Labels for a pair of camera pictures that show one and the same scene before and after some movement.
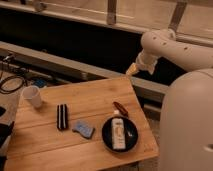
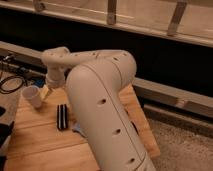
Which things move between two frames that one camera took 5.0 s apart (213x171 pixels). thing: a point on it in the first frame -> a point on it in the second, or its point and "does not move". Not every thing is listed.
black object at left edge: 5,131 does not move
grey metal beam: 150,92 does not move
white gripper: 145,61 -> 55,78
